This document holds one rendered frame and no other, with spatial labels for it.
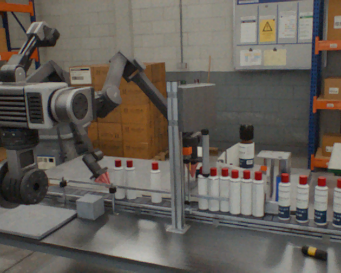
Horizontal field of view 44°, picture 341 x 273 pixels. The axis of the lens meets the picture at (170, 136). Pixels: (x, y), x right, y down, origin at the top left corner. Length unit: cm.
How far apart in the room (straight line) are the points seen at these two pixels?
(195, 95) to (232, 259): 67
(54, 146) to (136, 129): 148
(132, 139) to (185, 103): 386
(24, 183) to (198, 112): 75
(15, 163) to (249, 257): 96
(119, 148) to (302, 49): 283
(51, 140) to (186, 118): 276
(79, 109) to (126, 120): 407
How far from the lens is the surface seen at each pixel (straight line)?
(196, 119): 178
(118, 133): 564
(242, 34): 627
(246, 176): 191
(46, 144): 440
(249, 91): 641
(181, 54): 667
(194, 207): 205
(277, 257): 174
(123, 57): 195
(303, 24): 611
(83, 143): 221
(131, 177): 214
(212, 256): 173
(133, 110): 548
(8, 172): 171
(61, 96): 149
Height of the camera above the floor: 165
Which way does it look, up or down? 13 degrees down
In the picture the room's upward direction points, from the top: 2 degrees counter-clockwise
